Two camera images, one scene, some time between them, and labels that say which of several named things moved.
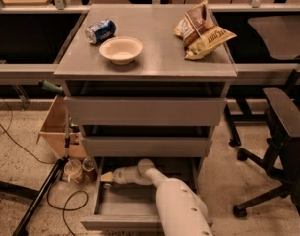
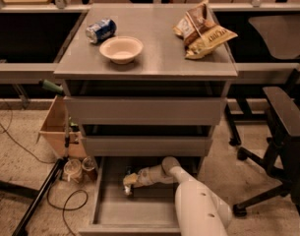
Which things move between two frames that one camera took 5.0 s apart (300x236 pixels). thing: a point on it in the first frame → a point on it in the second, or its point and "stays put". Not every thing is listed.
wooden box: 53,132 stays put
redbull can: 106,185 → 128,189
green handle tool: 50,86 stays put
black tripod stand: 61,166 stays put
